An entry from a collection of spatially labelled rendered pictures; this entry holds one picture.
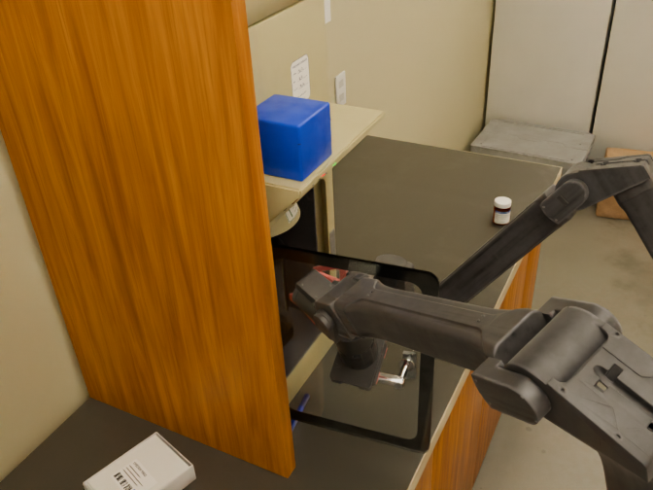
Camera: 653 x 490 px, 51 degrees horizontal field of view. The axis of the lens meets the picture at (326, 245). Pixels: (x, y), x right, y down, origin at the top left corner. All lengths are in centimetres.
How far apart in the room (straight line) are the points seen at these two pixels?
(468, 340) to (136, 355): 83
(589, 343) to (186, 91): 59
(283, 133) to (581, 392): 60
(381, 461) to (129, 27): 87
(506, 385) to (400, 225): 145
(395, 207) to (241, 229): 114
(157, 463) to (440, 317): 79
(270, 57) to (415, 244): 94
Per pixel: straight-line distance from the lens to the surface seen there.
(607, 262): 363
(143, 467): 135
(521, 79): 418
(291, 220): 127
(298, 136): 98
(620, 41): 403
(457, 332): 65
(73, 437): 150
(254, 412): 124
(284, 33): 113
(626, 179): 104
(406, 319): 72
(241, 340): 112
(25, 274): 138
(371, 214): 203
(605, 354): 57
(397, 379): 111
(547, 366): 56
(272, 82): 111
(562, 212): 106
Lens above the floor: 199
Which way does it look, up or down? 33 degrees down
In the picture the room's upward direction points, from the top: 3 degrees counter-clockwise
